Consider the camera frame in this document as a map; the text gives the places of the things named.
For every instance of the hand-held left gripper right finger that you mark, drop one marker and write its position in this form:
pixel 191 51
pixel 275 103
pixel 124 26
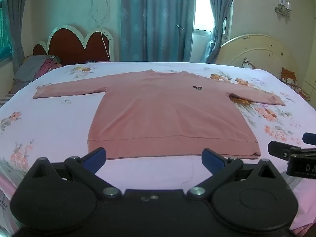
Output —
pixel 211 158

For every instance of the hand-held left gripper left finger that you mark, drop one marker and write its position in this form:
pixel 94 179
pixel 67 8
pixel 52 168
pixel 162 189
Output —
pixel 95 156

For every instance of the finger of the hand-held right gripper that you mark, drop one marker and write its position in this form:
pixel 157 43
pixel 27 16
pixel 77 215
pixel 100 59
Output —
pixel 309 137
pixel 279 149

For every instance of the pink sweater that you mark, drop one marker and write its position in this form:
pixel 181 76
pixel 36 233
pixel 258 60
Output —
pixel 167 113

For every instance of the pile of clothes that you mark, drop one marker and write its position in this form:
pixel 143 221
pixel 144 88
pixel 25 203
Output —
pixel 28 66

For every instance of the floral bedsheet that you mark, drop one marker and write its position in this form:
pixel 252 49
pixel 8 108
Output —
pixel 49 118

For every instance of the orange patterned cushion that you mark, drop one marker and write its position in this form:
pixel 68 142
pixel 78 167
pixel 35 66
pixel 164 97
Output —
pixel 290 79

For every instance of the cream round headboard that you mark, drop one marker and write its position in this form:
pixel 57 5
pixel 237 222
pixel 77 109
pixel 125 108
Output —
pixel 261 51

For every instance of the pink purple cloth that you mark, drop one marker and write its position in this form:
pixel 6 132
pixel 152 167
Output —
pixel 48 65

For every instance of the striped grey bedding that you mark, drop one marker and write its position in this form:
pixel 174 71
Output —
pixel 17 86

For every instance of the red scalloped headboard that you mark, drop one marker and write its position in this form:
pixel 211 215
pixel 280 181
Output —
pixel 71 47

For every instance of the tied blue curtain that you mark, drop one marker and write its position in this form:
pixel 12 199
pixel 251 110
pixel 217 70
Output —
pixel 216 42

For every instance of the curtain clip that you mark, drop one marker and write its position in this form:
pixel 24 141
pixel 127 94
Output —
pixel 180 26

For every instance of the wide blue curtain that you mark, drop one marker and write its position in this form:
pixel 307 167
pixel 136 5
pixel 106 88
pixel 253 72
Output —
pixel 158 22

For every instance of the bright window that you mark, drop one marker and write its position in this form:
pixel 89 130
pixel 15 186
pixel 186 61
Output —
pixel 201 5

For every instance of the narrow grey-blue curtain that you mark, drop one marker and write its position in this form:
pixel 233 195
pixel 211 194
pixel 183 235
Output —
pixel 16 17

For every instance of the crystal wall lamp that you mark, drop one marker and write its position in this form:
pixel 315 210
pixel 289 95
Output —
pixel 283 6

